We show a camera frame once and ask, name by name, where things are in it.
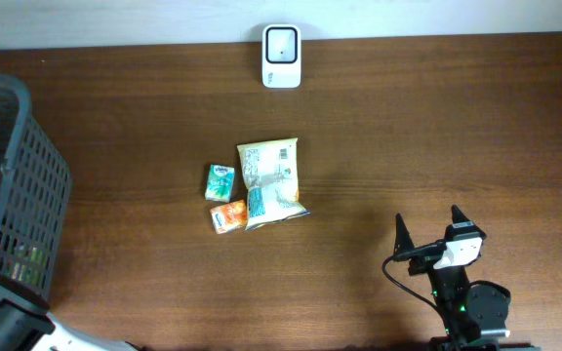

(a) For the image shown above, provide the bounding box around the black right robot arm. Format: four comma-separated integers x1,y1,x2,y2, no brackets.
384,206,511,350

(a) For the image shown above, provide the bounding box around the yellow snack bag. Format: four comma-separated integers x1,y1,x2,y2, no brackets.
237,137,309,231

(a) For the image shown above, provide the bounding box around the green Kleenex tissue pack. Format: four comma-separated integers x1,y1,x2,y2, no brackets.
205,165,235,203

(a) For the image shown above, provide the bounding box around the orange tissue pack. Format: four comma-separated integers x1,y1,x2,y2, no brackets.
210,200,248,234

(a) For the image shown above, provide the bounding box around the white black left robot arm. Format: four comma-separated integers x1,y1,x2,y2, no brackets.
0,275,137,351

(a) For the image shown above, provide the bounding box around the green snack bag in basket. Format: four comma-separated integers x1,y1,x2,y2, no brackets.
3,244,48,288

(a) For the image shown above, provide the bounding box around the grey plastic mesh basket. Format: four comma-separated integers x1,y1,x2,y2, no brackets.
0,74,72,298

